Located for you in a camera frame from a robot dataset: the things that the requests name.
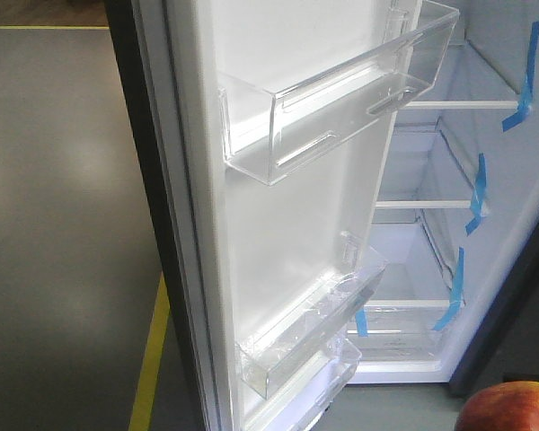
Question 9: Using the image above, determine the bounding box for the fridge door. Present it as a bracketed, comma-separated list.
[104, 1, 398, 430]

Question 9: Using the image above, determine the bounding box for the red yellow apple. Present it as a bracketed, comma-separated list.
[455, 381, 539, 430]

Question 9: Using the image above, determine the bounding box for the grey fridge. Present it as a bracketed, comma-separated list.
[102, 0, 539, 431]

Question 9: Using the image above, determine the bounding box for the upper clear door bin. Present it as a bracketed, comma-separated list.
[215, 1, 459, 185]

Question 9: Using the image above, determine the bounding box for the clear door bin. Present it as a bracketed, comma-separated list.
[237, 239, 387, 400]
[243, 335, 361, 430]
[215, 1, 459, 185]

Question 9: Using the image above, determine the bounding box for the blue tape on drawer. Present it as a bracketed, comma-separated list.
[355, 308, 368, 338]

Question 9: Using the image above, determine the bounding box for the middle clear door bin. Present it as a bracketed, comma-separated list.
[237, 239, 387, 400]

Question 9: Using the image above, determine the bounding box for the lower clear door bin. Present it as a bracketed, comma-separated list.
[243, 335, 361, 430]

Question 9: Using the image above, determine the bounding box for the clear crisper drawer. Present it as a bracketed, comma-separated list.
[346, 303, 461, 364]

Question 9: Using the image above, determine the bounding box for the blue tape strip lower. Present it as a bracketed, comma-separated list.
[432, 247, 464, 331]

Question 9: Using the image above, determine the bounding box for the blue tape strip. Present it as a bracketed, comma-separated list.
[501, 21, 539, 132]
[465, 153, 487, 236]
[432, 247, 464, 331]

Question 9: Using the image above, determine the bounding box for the blue tape strip middle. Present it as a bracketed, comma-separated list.
[465, 153, 487, 236]

